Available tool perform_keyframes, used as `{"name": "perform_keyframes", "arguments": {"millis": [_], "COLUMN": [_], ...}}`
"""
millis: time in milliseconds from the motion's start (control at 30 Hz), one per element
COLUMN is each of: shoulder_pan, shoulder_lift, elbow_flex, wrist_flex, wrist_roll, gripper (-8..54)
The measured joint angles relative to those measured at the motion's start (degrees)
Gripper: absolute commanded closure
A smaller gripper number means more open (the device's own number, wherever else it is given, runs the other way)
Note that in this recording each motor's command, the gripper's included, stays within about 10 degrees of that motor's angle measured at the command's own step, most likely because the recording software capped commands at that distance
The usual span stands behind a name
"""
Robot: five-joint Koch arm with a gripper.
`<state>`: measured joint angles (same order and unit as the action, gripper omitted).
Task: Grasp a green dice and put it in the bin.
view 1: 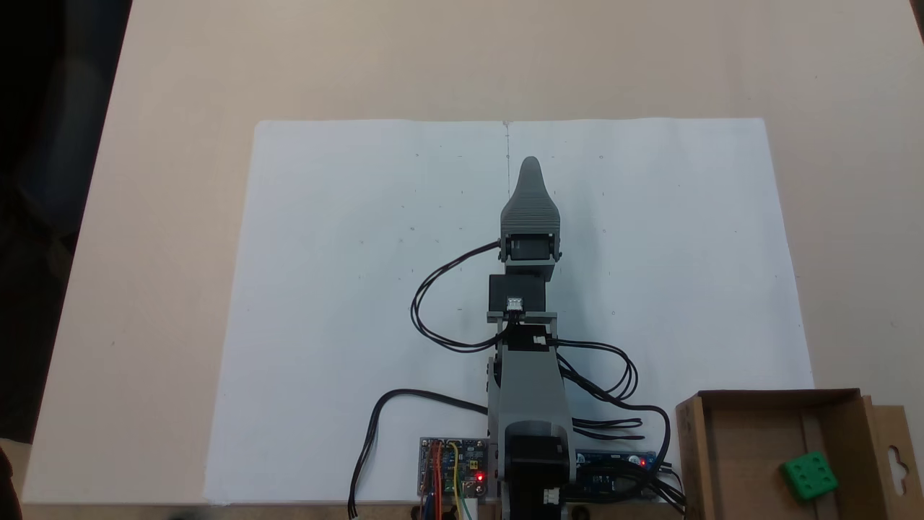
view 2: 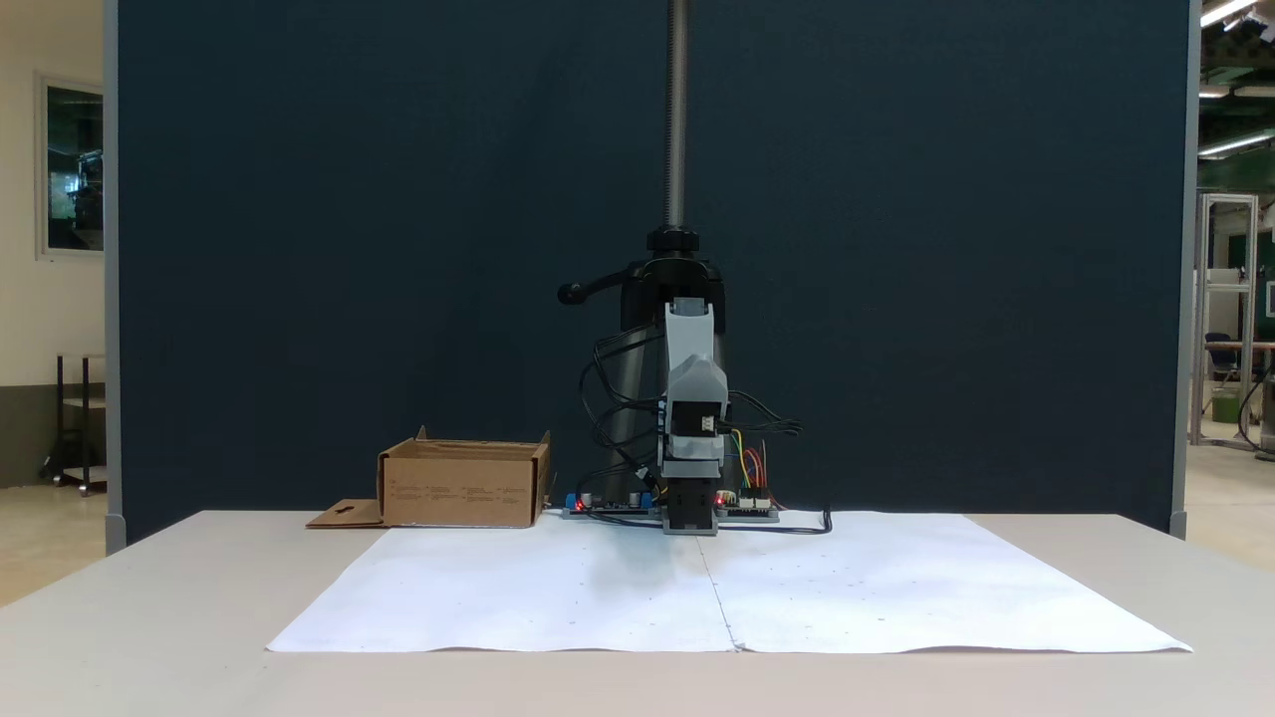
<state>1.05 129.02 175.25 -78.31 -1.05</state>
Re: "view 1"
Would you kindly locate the green dice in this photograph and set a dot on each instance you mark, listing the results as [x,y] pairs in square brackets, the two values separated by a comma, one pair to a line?
[810,477]

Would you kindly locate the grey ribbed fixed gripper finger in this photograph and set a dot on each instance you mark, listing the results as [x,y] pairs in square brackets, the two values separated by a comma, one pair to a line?
[530,209]

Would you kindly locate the blue circuit board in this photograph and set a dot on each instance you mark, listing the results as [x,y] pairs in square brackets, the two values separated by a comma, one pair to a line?
[613,466]

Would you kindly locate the brown cardboard box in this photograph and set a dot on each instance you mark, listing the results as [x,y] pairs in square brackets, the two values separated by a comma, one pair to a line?
[751,448]

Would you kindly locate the white paper sheet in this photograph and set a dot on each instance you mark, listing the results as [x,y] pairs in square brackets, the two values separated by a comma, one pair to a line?
[346,253]

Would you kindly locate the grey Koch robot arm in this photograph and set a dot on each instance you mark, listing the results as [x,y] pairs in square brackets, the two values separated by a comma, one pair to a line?
[527,390]

